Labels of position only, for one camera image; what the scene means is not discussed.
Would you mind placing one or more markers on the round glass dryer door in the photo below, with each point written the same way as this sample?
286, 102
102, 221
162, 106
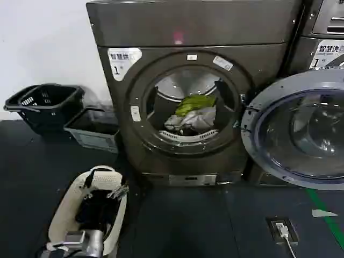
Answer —
268, 113

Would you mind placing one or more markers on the grey stacked machine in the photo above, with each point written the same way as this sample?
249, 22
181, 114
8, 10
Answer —
325, 16

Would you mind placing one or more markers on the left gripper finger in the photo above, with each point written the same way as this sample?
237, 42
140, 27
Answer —
87, 179
119, 191

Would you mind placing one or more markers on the grey dryer with round opening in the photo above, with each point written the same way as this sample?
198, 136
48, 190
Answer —
188, 27

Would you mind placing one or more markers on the green floor tape stripe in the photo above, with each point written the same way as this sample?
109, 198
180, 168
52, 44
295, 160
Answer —
326, 215

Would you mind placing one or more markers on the black plastic basket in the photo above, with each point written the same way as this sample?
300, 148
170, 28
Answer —
51, 107

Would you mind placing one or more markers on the black floor socket box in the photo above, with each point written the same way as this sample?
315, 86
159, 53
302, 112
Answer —
291, 228

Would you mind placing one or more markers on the grey plastic crate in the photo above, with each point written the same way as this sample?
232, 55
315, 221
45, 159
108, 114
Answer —
91, 137

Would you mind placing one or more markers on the white laundry basket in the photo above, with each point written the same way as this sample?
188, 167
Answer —
64, 212

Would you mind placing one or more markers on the green cloth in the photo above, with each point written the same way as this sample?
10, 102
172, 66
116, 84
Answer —
196, 103

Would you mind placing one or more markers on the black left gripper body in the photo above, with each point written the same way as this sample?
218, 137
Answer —
98, 209

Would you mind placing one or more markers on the white floor tape piece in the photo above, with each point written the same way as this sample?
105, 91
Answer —
323, 213

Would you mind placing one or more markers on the grey cloth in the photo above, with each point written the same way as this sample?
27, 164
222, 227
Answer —
193, 119

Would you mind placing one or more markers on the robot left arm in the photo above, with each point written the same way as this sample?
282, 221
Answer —
91, 242

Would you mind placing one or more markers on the grey machine with number label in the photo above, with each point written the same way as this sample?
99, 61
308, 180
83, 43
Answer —
303, 53

